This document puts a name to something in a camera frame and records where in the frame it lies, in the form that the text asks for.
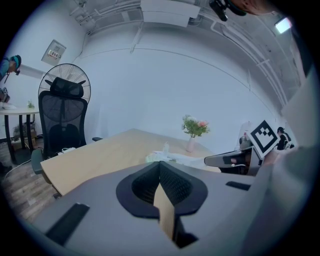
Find rectangular ceiling light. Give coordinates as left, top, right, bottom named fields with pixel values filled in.
left=274, top=16, right=293, bottom=34

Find black head camera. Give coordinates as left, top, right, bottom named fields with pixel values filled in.
left=208, top=0, right=229, bottom=22

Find cardboard boxes under table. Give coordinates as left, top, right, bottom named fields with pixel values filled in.
left=11, top=121, right=38, bottom=151

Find pale green wet wipe pack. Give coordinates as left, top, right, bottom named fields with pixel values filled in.
left=145, top=153, right=162, bottom=164

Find round white table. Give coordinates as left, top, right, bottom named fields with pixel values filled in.
left=0, top=106, right=41, bottom=165

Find white ceiling air conditioner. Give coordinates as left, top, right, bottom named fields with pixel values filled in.
left=139, top=0, right=202, bottom=28

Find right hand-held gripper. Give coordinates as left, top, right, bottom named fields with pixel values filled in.
left=204, top=119, right=281, bottom=176

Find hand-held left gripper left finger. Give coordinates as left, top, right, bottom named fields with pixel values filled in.
left=31, top=161, right=186, bottom=256

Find grey wall electrical panel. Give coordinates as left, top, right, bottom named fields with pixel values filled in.
left=40, top=39, right=67, bottom=63

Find pink vase with flowers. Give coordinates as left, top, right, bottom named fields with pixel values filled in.
left=181, top=114, right=211, bottom=153

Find black standing fan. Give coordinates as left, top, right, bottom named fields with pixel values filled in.
left=37, top=63, right=92, bottom=121

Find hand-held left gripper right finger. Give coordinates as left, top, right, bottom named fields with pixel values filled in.
left=159, top=160, right=275, bottom=256

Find person's grey top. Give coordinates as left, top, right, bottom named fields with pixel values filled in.
left=246, top=72, right=320, bottom=256

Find white wet wipe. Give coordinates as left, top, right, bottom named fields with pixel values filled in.
left=152, top=141, right=209, bottom=166

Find person's head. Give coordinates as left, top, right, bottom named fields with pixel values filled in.
left=226, top=0, right=277, bottom=17

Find black mesh office chair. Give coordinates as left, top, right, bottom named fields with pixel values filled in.
left=30, top=76, right=104, bottom=176

